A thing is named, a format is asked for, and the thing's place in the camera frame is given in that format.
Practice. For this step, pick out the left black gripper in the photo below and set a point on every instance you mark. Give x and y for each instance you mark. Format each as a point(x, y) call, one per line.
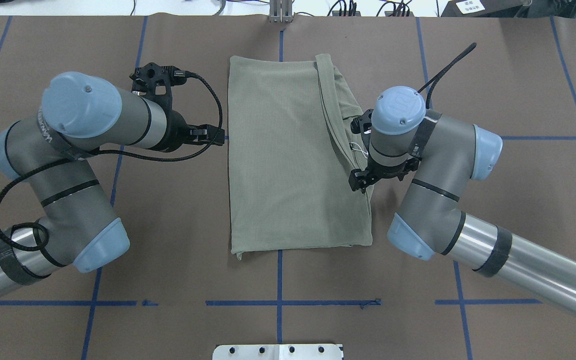
point(174, 133)

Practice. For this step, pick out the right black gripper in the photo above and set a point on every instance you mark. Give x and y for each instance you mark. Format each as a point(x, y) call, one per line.
point(357, 180)

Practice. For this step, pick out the olive green long-sleeve shirt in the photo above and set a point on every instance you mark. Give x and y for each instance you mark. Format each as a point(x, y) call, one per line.
point(289, 157)

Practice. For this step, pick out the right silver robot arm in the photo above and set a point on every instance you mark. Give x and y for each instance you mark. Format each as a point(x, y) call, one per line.
point(494, 205)

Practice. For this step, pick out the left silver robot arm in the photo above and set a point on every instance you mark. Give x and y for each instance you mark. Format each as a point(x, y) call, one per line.
point(54, 212)

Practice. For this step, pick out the white shirt price tag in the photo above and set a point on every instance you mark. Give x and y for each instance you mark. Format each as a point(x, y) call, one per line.
point(356, 149)

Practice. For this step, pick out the black box on table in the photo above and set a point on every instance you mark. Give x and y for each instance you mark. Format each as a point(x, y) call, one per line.
point(484, 8)

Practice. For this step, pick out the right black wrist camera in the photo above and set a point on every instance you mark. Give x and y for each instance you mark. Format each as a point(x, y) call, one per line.
point(361, 125)

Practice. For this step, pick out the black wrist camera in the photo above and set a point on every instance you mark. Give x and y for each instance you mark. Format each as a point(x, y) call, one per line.
point(155, 82)
point(361, 125)

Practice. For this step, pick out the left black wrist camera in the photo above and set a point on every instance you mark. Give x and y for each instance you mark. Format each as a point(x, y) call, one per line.
point(155, 82)

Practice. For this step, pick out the aluminium frame post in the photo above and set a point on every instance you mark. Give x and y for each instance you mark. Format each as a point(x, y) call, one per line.
point(281, 11)

